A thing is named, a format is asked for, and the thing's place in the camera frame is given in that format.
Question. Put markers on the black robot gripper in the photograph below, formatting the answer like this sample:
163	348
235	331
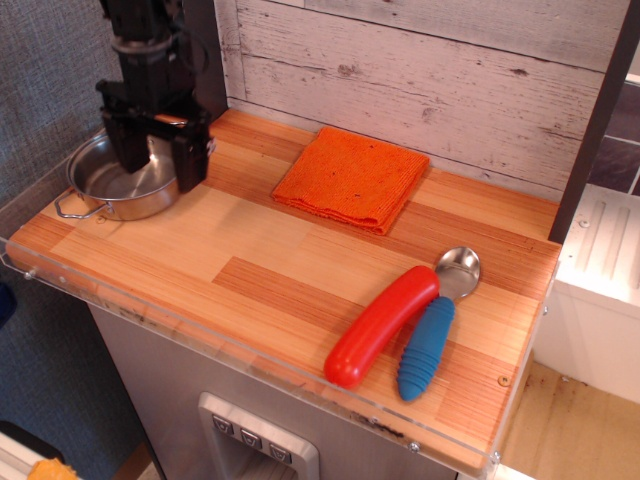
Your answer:
156	96

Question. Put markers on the stainless steel pot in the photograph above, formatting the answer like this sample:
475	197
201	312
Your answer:
101	186

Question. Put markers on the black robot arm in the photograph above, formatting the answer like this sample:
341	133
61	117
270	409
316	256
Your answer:
147	21

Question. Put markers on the orange folded cloth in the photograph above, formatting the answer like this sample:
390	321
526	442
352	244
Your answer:
352	179

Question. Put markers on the grey toy fridge cabinet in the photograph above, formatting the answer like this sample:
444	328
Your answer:
165	380

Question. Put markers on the red plastic sausage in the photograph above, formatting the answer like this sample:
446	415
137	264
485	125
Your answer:
356	351

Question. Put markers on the clear acrylic edge guard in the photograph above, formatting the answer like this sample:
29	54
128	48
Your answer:
275	449

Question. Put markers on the yellow object bottom left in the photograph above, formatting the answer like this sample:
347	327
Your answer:
51	469

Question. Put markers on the white toy sink unit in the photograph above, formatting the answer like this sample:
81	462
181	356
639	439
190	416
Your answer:
590	328

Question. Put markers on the dark left shelf post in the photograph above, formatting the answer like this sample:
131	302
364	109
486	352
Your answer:
200	20

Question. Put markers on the dark shelf post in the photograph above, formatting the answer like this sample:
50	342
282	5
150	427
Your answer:
200	20
605	104

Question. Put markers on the blue handled metal spoon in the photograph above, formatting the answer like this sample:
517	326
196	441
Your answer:
458	271

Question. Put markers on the dark right shelf post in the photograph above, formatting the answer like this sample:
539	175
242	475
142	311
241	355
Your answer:
605	104

